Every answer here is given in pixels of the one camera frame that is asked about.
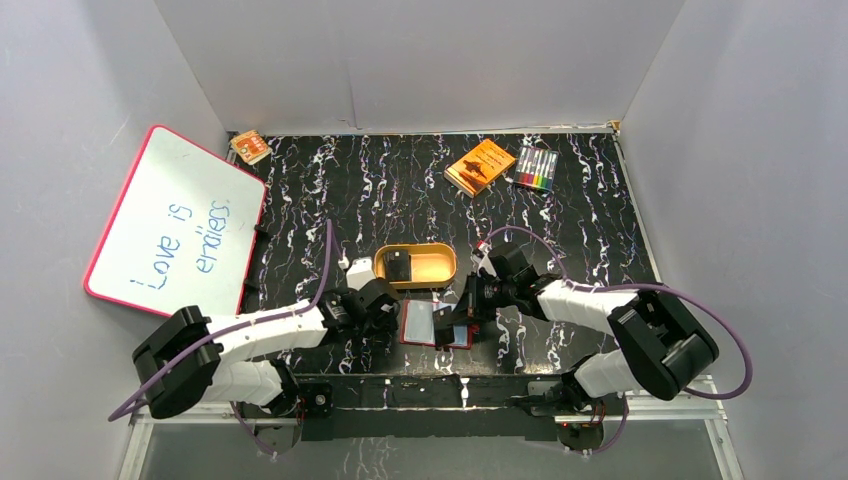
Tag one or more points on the pink framed whiteboard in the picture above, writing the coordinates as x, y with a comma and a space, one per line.
182, 232

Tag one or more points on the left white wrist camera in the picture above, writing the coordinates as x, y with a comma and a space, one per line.
358, 272

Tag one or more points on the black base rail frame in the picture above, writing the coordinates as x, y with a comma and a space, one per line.
529, 407

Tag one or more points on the red card holder wallet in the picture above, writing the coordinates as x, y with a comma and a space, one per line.
416, 325

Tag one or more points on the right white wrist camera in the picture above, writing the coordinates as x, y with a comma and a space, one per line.
481, 259

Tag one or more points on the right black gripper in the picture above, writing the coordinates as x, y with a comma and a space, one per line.
469, 308

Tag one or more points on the stack of black credit cards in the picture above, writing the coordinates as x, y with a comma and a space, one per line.
397, 265

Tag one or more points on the small orange card box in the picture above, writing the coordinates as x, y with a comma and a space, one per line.
250, 147

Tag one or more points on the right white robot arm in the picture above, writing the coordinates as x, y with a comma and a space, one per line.
661, 346

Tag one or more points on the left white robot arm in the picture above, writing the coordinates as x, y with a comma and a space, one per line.
193, 358

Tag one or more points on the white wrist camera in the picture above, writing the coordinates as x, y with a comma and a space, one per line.
481, 259
358, 272

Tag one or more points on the orange oval tray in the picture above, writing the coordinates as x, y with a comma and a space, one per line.
434, 265

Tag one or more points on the orange book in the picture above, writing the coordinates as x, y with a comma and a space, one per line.
479, 168

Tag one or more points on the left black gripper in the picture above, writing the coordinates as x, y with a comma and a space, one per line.
389, 291

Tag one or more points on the pack of coloured markers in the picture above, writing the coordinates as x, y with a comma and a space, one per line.
535, 169

